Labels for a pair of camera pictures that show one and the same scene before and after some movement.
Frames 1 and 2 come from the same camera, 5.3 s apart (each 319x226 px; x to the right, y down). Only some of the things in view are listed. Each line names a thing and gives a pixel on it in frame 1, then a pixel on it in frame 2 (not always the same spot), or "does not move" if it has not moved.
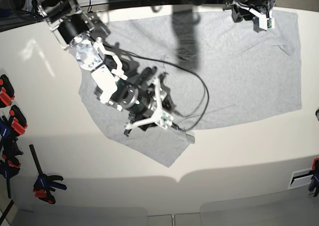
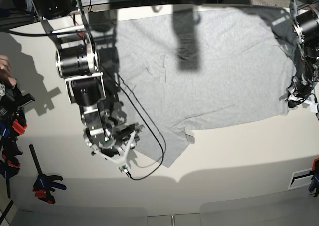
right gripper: (239, 13) -> (298, 90)
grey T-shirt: (214, 68) does not move
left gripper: (157, 108) -> (113, 141)
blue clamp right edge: (314, 184) does not move
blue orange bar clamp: (42, 186) does not move
